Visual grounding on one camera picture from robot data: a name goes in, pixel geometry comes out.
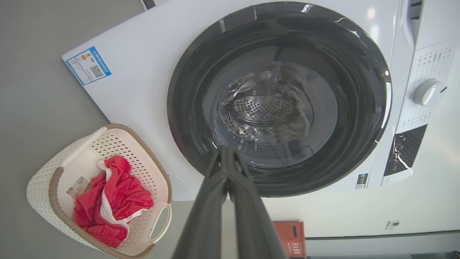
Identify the white detergent drawer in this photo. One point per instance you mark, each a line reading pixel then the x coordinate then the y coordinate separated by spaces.
pixel 413 21

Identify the small printed text sticker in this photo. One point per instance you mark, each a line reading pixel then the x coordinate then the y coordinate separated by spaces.
pixel 361 181

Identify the black round washer door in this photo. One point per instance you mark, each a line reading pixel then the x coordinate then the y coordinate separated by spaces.
pixel 187 90

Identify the cream perforated laundry basket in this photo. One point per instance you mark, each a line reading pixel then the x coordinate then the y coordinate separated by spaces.
pixel 43 187

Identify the white printed paper label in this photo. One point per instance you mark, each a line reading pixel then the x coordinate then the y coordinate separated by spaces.
pixel 77 186

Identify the round white filter cover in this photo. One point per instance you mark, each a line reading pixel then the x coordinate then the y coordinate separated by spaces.
pixel 178 185

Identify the blue energy label sticker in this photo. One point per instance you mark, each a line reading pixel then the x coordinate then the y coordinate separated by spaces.
pixel 88 65

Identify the black washer display panel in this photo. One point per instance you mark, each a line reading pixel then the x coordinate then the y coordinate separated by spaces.
pixel 406 151

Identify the steel perforated washer drum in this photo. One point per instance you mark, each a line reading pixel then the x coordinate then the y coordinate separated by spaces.
pixel 262 108

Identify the red and white garment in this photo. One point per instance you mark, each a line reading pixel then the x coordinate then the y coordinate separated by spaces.
pixel 122 194

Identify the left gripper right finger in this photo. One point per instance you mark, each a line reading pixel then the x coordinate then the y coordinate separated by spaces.
pixel 251 230

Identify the red plastic crate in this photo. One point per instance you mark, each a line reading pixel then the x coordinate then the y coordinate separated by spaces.
pixel 291 241

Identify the white front-load washing machine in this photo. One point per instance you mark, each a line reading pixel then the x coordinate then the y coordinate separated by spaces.
pixel 143 72

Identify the white washer control knob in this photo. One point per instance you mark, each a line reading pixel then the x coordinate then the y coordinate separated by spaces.
pixel 427 92

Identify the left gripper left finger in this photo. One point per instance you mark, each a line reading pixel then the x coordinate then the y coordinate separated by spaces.
pixel 205 223

